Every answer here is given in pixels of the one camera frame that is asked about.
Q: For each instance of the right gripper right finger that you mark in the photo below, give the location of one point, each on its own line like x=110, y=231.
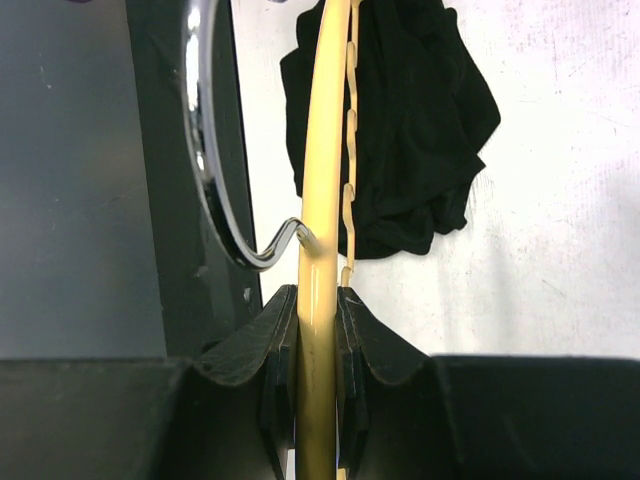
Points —
x=392, y=416

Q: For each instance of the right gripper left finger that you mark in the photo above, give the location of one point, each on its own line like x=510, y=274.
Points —
x=234, y=417

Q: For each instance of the yellow plastic hanger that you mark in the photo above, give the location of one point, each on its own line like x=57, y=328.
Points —
x=317, y=229

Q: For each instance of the black tank top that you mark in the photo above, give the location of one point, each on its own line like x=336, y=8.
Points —
x=424, y=113

